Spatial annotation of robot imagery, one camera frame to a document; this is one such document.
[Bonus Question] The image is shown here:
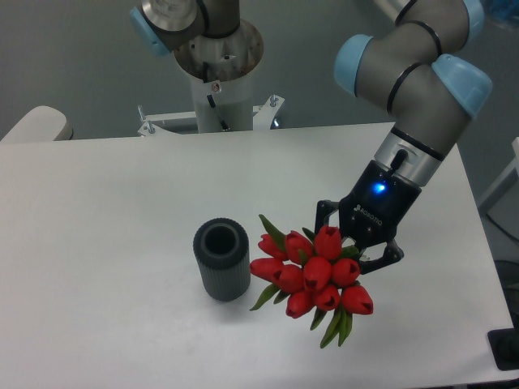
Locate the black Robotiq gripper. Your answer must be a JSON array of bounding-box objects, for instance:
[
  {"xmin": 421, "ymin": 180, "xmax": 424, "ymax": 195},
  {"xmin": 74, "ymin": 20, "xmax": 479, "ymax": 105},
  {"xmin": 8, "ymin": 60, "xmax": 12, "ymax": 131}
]
[{"xmin": 314, "ymin": 160, "xmax": 422, "ymax": 274}]

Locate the red tulip bouquet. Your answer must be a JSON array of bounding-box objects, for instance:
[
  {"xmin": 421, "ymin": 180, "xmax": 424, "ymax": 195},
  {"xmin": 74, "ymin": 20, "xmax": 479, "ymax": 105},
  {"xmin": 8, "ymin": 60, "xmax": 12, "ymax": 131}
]
[{"xmin": 250, "ymin": 215, "xmax": 374, "ymax": 348}]

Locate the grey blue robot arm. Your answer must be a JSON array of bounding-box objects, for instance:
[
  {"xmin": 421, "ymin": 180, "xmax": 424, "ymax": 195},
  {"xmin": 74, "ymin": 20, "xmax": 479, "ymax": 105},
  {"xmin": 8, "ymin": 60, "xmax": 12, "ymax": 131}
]
[{"xmin": 130, "ymin": 1, "xmax": 492, "ymax": 274}]

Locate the dark grey ribbed vase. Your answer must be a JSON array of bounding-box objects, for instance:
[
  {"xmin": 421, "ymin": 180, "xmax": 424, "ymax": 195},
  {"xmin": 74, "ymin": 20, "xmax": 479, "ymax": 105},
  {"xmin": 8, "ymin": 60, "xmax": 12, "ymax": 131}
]
[{"xmin": 193, "ymin": 218, "xmax": 251, "ymax": 301}]

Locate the white furniture at right edge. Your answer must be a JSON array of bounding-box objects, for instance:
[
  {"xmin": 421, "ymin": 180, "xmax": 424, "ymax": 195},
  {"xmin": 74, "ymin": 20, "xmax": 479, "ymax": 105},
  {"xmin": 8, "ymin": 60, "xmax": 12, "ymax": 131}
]
[{"xmin": 477, "ymin": 138, "xmax": 518, "ymax": 215}]

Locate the black device at table edge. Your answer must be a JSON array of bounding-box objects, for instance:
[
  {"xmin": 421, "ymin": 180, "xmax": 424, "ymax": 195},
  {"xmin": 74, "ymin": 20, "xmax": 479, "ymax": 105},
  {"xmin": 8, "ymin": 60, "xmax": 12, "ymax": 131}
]
[{"xmin": 487, "ymin": 328, "xmax": 518, "ymax": 371}]

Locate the beige chair back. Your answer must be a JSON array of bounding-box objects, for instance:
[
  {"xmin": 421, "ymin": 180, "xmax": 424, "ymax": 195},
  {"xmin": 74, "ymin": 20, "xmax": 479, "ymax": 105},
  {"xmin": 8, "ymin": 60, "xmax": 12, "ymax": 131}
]
[{"xmin": 1, "ymin": 105, "xmax": 74, "ymax": 144}]

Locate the white metal base bracket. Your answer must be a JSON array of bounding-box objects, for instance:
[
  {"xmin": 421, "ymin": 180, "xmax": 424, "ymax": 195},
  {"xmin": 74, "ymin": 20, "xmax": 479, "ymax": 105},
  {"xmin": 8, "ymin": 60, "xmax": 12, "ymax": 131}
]
[{"xmin": 137, "ymin": 94, "xmax": 285, "ymax": 137}]

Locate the black pedestal cable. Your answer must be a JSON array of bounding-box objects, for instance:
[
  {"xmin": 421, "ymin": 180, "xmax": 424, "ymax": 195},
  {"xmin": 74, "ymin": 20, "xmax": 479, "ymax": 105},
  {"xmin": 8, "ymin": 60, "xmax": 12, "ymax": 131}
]
[{"xmin": 205, "ymin": 93, "xmax": 231, "ymax": 132}]

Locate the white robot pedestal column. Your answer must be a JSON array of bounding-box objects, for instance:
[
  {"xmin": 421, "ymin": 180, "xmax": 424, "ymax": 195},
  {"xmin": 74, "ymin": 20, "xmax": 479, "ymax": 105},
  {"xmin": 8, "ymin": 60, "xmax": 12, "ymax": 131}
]
[{"xmin": 189, "ymin": 75, "xmax": 253, "ymax": 134}]

